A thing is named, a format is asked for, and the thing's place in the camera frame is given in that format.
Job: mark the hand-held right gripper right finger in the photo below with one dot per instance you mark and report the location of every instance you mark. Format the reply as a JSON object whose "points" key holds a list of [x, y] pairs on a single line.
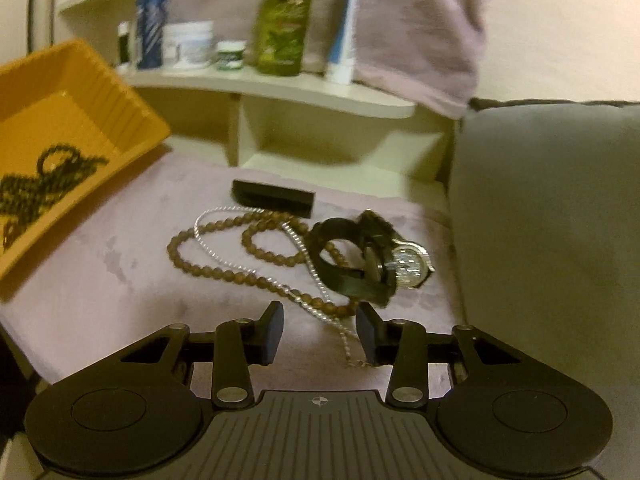
{"points": [[367, 335]]}

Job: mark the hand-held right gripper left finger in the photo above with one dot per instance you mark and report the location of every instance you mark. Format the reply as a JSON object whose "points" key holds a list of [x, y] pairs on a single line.
{"points": [[270, 335]]}

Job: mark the small black box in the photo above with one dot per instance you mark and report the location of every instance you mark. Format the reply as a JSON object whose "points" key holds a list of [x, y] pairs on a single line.
{"points": [[272, 197]]}

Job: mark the orange plastic tray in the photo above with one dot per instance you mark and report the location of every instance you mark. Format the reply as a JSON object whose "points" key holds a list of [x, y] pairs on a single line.
{"points": [[50, 110]]}

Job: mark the pink table cloth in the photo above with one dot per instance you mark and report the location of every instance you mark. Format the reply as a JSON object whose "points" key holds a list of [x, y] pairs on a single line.
{"points": [[125, 270]]}

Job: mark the grey cushion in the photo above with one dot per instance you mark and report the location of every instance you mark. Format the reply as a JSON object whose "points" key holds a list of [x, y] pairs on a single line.
{"points": [[550, 210]]}

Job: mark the cream shelf unit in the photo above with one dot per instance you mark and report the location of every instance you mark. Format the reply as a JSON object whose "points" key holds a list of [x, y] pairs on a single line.
{"points": [[300, 92]]}

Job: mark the blue white tube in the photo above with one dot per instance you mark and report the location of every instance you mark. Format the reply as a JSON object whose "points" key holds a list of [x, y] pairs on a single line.
{"points": [[342, 60]]}

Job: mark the small white green jar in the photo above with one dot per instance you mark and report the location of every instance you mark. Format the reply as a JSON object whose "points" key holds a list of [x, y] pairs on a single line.
{"points": [[231, 57]]}

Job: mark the large white jar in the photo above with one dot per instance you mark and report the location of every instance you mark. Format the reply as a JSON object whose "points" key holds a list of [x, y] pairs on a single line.
{"points": [[189, 45]]}

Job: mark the hanging pink towel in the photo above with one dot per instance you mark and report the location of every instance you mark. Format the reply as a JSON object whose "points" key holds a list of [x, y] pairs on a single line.
{"points": [[415, 35]]}

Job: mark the green spray bottle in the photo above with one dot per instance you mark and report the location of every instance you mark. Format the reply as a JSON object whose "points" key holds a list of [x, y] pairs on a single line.
{"points": [[285, 20]]}

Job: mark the black white lip balm stick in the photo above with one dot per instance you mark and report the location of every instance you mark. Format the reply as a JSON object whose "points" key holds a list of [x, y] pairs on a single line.
{"points": [[123, 45]]}

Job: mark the blue spray bottle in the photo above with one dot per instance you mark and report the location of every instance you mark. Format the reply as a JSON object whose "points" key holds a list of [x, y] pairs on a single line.
{"points": [[150, 25]]}

